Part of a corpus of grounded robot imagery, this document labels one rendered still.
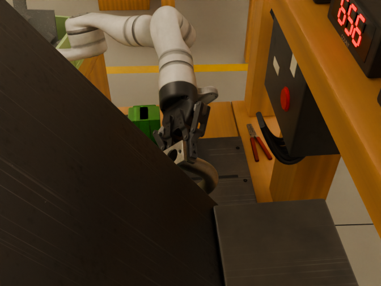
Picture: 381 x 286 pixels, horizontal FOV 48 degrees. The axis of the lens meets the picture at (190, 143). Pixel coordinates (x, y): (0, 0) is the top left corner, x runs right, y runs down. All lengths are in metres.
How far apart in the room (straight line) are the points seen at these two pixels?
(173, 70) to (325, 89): 0.45
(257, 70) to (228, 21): 2.52
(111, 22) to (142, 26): 0.10
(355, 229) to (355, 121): 1.94
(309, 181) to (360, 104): 0.59
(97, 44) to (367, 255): 1.61
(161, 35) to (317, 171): 0.43
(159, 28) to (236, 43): 2.59
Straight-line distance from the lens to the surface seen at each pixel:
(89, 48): 1.14
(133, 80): 3.07
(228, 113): 1.39
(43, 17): 1.71
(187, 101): 0.78
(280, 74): 0.63
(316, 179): 0.97
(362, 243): 2.27
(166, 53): 0.86
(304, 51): 0.48
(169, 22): 0.90
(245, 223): 0.66
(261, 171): 1.22
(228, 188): 1.14
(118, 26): 1.03
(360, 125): 0.38
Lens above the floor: 1.77
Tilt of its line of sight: 44 degrees down
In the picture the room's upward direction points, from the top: straight up
